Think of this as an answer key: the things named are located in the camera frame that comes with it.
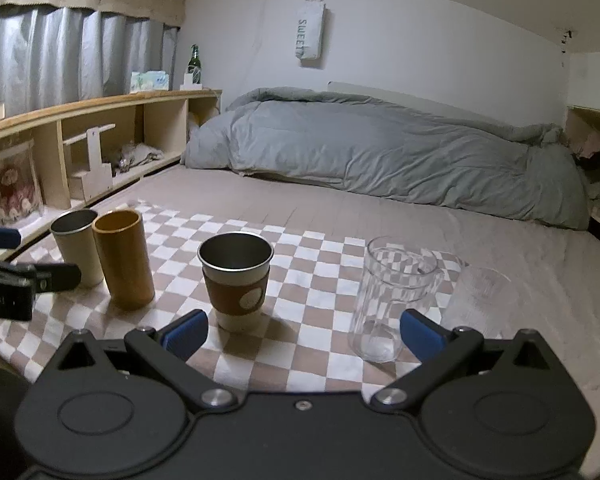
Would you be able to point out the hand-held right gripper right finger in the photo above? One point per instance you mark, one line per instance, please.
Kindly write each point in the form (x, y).
(421, 334)

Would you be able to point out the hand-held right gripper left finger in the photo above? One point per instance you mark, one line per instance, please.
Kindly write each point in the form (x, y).
(186, 336)

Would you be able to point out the cream steel cup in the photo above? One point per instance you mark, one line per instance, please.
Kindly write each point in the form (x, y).
(77, 250)

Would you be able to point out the clear glass cup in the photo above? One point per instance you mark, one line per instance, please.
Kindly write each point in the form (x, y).
(385, 305)

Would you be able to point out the frosted clear plastic cup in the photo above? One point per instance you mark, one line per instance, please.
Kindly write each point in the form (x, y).
(480, 305)

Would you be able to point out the steel cup with brown sleeve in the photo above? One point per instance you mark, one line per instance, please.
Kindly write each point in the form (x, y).
(237, 290)

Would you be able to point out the tall amber cup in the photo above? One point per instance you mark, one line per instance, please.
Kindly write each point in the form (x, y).
(125, 265)

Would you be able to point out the framed flower picture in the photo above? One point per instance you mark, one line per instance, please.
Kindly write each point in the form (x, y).
(12, 185)

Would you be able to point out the wooden tool caddy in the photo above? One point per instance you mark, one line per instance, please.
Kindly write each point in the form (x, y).
(87, 170)

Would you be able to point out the beige checkered cloth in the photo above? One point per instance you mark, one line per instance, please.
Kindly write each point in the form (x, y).
(300, 270)

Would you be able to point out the grey crumpled cloth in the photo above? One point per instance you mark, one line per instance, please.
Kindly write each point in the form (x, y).
(135, 156)

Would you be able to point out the grey duvet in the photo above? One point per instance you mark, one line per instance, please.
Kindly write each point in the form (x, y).
(380, 160)

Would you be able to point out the wooden bedside shelf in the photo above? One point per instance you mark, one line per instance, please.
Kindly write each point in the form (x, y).
(145, 110)

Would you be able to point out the grey curtain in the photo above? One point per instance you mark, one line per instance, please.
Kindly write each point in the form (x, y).
(55, 55)

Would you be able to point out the tissue pack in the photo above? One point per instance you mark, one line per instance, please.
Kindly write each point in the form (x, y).
(150, 81)

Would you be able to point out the wooden side shelf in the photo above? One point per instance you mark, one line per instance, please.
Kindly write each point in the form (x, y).
(597, 180)

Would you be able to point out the small white box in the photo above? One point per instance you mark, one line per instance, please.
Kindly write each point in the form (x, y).
(192, 84)

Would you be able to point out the green glass bottle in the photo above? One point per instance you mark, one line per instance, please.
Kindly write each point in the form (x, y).
(194, 65)

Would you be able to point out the white hanging bag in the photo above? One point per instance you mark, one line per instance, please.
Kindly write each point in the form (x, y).
(311, 30)

